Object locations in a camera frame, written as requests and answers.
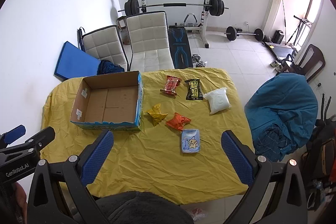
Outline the tall white padded chair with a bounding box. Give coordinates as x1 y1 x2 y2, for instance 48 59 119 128
125 11 175 72

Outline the black exercise machine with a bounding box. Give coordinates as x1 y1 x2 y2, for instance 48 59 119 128
314 94 336 140

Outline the white plastic bag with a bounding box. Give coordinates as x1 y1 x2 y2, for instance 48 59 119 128
203 88 232 115

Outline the light blue tissue packet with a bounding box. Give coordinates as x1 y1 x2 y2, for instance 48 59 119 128
181 128 202 154

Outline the yellow tablecloth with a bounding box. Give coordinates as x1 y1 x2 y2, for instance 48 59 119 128
41 68 256 205

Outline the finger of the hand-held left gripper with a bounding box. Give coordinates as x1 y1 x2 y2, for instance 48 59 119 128
0 124 27 147
0 126 56 154

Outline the black weight bench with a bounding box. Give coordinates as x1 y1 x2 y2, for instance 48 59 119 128
168 25 194 69

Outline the black speaker box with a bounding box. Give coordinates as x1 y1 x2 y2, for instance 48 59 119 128
273 30 285 44

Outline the barbell with black plates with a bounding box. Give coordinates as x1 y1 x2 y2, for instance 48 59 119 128
118 0 229 17

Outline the red snack packet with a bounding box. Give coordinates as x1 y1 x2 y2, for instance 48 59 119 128
160 75 182 96

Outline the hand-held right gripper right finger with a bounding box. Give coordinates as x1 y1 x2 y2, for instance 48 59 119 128
221 130 307 224

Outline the small barbell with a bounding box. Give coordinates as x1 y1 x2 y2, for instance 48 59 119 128
224 26 265 42

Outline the orange snack packet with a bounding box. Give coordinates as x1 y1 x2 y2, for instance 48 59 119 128
165 112 192 131

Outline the black treadmill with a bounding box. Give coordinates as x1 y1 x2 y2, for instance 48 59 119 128
264 42 297 60

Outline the blue foam mat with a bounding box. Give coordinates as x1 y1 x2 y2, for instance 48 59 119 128
54 41 101 82

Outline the black folding stand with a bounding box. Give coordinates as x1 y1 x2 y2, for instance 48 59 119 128
286 15 313 46

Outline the yellow snack packet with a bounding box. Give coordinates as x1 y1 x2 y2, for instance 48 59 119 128
144 103 168 126

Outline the low white padded chair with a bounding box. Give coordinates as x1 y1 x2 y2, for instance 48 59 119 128
82 25 129 69

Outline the black wipes packet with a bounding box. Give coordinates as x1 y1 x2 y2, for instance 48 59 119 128
184 79 205 101

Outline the cardboard box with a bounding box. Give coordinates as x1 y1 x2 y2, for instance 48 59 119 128
70 71 143 132

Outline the dark fleece clothing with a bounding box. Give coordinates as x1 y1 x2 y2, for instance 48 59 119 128
96 190 195 224

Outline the white barbell rack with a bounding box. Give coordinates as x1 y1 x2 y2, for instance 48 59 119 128
139 0 213 48

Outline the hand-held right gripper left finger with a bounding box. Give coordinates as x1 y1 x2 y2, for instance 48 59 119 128
28 130 114 224

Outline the clear plastic bag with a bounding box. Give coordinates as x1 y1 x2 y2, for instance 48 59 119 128
185 208 208 222

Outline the dark blue knitted cloth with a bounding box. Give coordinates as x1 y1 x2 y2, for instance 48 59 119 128
96 59 125 75

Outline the dark wooden chair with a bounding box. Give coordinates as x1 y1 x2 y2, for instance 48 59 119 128
283 44 326 83

